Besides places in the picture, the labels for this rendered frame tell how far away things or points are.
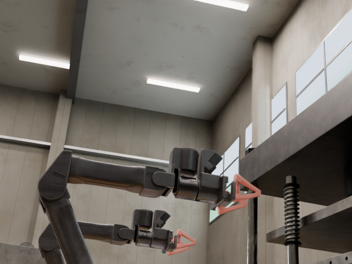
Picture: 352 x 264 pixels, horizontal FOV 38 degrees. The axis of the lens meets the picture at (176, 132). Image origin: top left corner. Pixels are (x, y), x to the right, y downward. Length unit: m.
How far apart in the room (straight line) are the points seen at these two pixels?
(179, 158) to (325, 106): 1.28
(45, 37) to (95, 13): 1.44
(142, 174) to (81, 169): 0.14
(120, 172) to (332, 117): 1.35
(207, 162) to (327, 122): 1.19
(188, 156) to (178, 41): 9.20
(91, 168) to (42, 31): 9.64
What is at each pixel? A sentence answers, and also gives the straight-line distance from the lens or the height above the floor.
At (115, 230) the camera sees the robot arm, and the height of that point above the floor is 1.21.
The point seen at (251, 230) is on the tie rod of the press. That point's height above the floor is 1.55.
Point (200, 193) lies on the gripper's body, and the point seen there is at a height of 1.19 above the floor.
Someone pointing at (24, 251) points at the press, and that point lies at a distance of 10.25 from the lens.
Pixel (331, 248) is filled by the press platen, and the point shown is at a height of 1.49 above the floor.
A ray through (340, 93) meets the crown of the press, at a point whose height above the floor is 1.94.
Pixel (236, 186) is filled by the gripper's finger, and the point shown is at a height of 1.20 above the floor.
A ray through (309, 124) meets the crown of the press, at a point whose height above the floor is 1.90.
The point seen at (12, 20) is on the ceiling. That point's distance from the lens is 10.76.
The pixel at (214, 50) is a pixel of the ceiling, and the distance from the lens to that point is 10.65.
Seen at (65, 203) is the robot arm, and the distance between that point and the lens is 1.22.
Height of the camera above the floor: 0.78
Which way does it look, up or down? 25 degrees up
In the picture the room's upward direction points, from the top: 4 degrees clockwise
